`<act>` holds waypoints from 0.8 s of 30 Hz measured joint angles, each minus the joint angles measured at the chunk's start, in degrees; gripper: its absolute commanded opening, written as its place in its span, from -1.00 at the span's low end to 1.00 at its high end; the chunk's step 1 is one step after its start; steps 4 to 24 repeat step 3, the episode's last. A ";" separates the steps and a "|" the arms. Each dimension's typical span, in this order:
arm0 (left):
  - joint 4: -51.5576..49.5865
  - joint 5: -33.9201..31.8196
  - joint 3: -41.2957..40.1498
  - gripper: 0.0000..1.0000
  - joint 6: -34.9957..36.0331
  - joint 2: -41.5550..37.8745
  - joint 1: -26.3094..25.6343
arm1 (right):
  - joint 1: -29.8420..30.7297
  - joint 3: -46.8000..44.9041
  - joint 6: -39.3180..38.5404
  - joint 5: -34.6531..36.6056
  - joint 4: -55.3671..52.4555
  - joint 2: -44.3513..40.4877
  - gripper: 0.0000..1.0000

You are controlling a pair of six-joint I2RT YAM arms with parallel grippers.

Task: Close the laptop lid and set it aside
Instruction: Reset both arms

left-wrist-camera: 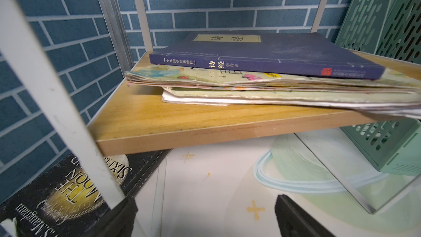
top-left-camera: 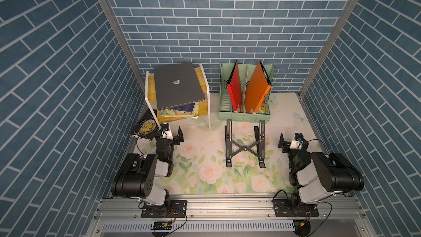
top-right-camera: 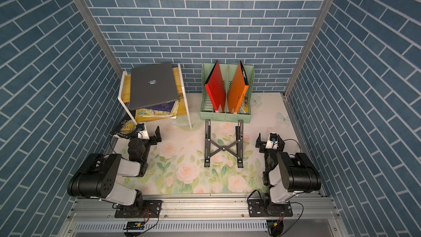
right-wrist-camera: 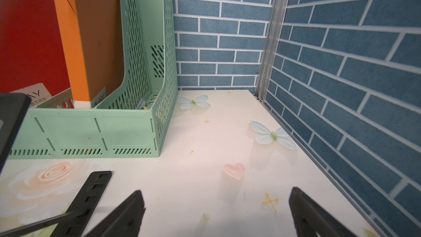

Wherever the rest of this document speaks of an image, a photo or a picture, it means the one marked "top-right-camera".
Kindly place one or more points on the small black circuit board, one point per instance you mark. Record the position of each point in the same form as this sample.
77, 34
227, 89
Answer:
136, 226

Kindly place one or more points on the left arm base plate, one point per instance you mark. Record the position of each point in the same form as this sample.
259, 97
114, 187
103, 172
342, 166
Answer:
149, 209

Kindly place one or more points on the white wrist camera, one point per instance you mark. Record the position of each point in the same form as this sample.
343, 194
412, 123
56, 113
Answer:
141, 131
273, 141

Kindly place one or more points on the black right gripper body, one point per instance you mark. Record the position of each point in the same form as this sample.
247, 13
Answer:
268, 153

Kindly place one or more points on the red file folder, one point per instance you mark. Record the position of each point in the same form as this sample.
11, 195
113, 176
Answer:
215, 88

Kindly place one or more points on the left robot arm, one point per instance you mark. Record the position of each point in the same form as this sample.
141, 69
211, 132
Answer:
96, 177

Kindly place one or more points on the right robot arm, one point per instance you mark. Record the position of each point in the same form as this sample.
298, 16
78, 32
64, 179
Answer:
286, 175

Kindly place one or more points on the black book gold emblem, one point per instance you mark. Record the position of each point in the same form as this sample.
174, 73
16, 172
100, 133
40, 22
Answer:
126, 128

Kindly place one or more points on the aluminium frame rail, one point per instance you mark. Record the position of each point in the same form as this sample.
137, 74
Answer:
207, 215

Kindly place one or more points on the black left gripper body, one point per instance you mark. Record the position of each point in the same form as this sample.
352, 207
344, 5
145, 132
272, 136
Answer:
146, 145

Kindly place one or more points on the yellow-green illustrated book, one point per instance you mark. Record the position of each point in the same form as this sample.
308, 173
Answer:
147, 112

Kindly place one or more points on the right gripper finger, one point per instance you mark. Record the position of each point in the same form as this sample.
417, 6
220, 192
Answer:
260, 144
281, 142

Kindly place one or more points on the mint green file organizer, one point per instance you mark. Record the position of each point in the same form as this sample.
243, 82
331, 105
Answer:
228, 70

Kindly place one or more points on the floral table mat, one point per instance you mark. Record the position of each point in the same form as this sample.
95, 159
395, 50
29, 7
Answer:
176, 165

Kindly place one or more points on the wooden white-framed shelf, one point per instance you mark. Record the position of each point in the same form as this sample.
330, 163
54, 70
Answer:
124, 98

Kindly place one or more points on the dark blue book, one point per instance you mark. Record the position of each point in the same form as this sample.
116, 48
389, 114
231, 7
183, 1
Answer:
166, 107

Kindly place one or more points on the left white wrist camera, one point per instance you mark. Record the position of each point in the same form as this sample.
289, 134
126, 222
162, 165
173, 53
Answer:
141, 131

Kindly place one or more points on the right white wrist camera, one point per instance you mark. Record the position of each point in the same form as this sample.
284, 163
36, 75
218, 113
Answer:
273, 141

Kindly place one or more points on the orange file folder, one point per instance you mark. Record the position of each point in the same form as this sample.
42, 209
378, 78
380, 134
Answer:
238, 89

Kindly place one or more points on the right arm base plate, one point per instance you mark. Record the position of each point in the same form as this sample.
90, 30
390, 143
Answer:
258, 208

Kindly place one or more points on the grey laptop computer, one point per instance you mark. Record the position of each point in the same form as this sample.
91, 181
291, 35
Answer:
152, 84

